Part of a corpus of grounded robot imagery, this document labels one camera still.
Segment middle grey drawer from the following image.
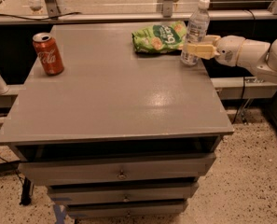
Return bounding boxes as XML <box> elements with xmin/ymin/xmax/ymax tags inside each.
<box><xmin>48</xmin><ymin>181</ymin><xmax>199</xmax><ymax>205</ymax></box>

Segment bottom grey drawer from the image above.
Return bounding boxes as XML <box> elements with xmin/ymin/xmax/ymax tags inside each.
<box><xmin>67</xmin><ymin>200</ymin><xmax>187</xmax><ymax>218</ymax></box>

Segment green rice chip bag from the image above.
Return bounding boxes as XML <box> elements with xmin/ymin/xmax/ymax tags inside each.
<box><xmin>132</xmin><ymin>21</ymin><xmax>187</xmax><ymax>54</ymax></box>

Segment red cola can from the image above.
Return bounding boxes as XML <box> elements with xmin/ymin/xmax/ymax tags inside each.
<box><xmin>33</xmin><ymin>33</ymin><xmax>64</xmax><ymax>76</ymax></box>

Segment black cable on floor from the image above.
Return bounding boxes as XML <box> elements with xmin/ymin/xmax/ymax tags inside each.
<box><xmin>0</xmin><ymin>145</ymin><xmax>24</xmax><ymax>185</ymax></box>

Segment grey drawer cabinet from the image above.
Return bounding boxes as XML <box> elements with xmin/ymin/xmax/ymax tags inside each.
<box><xmin>0</xmin><ymin>21</ymin><xmax>235</xmax><ymax>220</ymax></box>

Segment grey drawer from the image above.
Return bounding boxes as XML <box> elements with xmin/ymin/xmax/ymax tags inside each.
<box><xmin>67</xmin><ymin>200</ymin><xmax>187</xmax><ymax>218</ymax></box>
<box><xmin>48</xmin><ymin>181</ymin><xmax>199</xmax><ymax>205</ymax></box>
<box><xmin>19</xmin><ymin>153</ymin><xmax>215</xmax><ymax>186</ymax></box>

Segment blue tape on leg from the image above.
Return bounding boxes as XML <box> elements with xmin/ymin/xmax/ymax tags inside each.
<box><xmin>53</xmin><ymin>203</ymin><xmax>75</xmax><ymax>224</ymax></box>

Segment top grey drawer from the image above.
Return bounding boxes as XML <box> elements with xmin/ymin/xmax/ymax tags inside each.
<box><xmin>19</xmin><ymin>153</ymin><xmax>215</xmax><ymax>186</ymax></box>

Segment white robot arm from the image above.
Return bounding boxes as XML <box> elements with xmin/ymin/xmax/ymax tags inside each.
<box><xmin>183</xmin><ymin>35</ymin><xmax>277</xmax><ymax>84</ymax></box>

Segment clear plastic water bottle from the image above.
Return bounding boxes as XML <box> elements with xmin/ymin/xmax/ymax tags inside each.
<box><xmin>181</xmin><ymin>0</ymin><xmax>210</xmax><ymax>66</ymax></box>

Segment black cable on rail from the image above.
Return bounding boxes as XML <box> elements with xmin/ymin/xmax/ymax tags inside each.
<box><xmin>0</xmin><ymin>11</ymin><xmax>82</xmax><ymax>21</ymax></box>

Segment black cable at right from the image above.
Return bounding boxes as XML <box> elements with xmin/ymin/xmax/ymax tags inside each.
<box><xmin>231</xmin><ymin>76</ymin><xmax>248</xmax><ymax>125</ymax></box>

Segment grey metal rail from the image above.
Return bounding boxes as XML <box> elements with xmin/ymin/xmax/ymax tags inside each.
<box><xmin>0</xmin><ymin>9</ymin><xmax>277</xmax><ymax>25</ymax></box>

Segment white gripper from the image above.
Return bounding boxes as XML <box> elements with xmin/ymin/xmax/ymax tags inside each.
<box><xmin>187</xmin><ymin>35</ymin><xmax>245</xmax><ymax>67</ymax></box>

